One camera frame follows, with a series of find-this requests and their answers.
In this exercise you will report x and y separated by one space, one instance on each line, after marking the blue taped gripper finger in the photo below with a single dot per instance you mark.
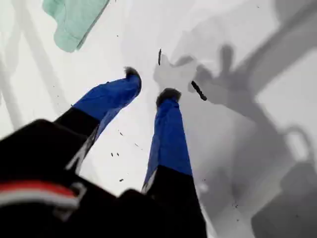
111 95
168 138

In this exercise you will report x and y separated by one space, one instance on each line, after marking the pale green T-shirt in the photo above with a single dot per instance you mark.
71 19

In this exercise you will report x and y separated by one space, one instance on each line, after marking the small black strip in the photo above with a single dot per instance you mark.
159 57
198 91

